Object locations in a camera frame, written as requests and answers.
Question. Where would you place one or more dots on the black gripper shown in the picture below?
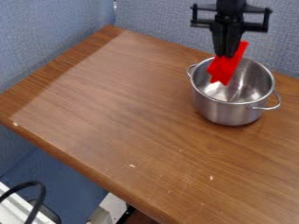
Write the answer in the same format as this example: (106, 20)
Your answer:
(228, 24)

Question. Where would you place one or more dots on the red plastic block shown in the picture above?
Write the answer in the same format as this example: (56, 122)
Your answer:
(223, 66)

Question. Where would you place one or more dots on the metal pot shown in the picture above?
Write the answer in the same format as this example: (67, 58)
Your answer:
(235, 104)

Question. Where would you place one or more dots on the white table frame part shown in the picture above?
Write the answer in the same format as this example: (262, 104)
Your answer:
(110, 210)

